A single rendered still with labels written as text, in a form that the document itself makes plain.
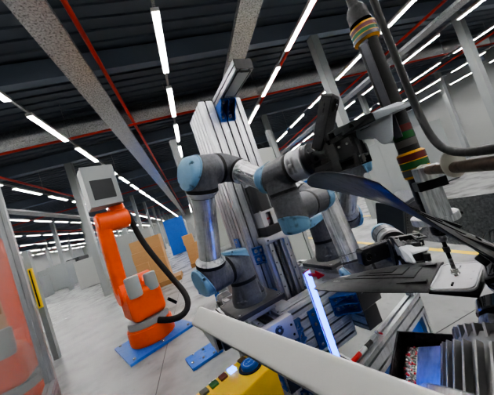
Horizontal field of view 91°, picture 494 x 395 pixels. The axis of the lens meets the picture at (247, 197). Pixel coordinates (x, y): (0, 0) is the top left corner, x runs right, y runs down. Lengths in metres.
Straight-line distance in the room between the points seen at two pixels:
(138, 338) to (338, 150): 3.98
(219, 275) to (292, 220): 0.46
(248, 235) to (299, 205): 0.69
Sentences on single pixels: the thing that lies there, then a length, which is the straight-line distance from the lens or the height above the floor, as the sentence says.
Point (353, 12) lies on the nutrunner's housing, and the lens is 0.57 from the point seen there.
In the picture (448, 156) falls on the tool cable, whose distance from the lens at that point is 0.39.
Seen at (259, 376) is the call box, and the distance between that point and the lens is 0.64.
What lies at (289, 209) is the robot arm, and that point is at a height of 1.38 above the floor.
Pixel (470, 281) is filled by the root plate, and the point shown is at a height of 1.19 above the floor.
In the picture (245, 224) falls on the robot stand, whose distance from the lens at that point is 1.25.
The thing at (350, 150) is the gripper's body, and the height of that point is 1.46.
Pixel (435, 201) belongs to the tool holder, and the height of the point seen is 1.33.
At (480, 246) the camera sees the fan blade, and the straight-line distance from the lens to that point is 0.39.
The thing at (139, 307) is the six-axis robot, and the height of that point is 0.58.
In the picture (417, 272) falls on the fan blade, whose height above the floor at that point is 1.19.
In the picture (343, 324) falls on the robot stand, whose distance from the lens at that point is 1.36.
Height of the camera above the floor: 1.41
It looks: 3 degrees up
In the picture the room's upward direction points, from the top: 19 degrees counter-clockwise
